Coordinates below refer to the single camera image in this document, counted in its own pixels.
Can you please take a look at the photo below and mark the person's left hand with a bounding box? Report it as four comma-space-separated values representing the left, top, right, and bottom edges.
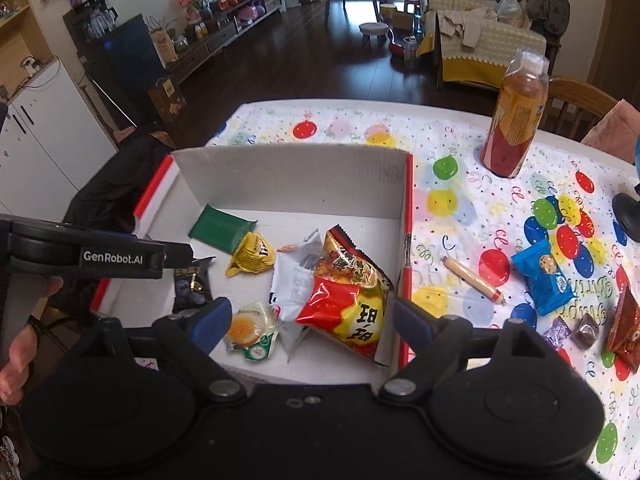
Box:
0, 277, 64, 406

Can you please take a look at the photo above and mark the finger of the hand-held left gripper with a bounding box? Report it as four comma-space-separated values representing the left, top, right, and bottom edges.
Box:
164, 240, 195, 269

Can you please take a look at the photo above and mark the wooden shelf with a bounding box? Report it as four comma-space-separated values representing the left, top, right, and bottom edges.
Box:
0, 0, 56, 77

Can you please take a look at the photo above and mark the white cabinet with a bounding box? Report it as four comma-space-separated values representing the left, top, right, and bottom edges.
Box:
0, 57, 121, 217

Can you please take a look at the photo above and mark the purple candy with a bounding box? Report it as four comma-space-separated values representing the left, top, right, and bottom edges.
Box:
542, 317, 571, 351

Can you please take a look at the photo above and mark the brown paper bag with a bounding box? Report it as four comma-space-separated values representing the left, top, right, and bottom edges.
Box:
147, 77, 189, 124

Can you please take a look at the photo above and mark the cream sofa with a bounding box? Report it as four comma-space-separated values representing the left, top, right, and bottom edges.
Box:
416, 0, 562, 92

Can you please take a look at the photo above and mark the black cabinet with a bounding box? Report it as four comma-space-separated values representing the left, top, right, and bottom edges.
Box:
62, 0, 169, 129

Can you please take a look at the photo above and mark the clear orange pastry packet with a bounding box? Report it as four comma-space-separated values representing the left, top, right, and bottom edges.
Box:
224, 302, 279, 362

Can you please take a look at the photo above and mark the green snack packet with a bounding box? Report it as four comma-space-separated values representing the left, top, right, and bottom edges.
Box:
188, 204, 259, 255

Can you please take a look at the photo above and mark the orange drink bottle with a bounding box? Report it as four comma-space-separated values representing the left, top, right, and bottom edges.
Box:
480, 47, 551, 179

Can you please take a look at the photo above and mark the small clear candy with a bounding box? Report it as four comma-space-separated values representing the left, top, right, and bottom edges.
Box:
572, 322, 601, 349

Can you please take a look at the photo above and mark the black snack packet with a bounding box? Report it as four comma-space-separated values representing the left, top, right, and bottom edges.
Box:
172, 257, 216, 316

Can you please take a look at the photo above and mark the yellow candy bag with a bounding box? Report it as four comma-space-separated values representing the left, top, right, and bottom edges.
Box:
225, 232, 277, 279

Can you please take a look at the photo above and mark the wooden television cabinet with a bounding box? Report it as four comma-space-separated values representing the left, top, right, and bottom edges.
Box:
165, 0, 284, 86

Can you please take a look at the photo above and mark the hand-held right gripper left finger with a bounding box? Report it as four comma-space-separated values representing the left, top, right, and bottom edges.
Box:
90, 297, 247, 403

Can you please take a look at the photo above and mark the wooden chair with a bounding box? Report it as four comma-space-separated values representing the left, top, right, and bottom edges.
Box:
542, 77, 621, 142

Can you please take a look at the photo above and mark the pink cloth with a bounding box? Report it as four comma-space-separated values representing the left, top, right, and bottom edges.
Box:
580, 100, 640, 164

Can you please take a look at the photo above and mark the beige cloth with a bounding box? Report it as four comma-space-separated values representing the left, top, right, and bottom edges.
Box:
437, 9, 499, 49

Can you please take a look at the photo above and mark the blue cookie packet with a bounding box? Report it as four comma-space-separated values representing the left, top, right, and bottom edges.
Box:
511, 237, 574, 317

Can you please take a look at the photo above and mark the sausage stick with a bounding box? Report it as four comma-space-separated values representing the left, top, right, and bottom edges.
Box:
442, 256, 506, 306

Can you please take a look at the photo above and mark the black jacket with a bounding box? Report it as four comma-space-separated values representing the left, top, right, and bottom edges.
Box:
64, 130, 174, 311

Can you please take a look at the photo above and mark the blue desk globe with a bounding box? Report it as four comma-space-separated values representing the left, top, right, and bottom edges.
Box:
612, 137, 640, 244

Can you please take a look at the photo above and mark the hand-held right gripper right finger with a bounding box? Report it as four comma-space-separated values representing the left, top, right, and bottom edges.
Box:
379, 297, 539, 403

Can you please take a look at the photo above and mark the balloon print tablecloth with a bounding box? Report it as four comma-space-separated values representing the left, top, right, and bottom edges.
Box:
135, 101, 640, 480

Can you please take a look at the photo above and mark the brown foil snack packet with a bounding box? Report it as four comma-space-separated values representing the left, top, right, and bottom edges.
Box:
606, 285, 640, 372

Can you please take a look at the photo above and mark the red and white cardboard box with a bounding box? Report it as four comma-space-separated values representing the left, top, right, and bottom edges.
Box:
90, 145, 416, 368

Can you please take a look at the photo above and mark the white snack packet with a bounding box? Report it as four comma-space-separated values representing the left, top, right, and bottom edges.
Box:
269, 229, 327, 352

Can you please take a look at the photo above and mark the small round stool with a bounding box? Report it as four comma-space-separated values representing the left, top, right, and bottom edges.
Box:
358, 22, 394, 49

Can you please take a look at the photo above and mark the red yellow snack packet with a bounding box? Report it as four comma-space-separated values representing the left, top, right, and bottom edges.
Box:
296, 226, 396, 359

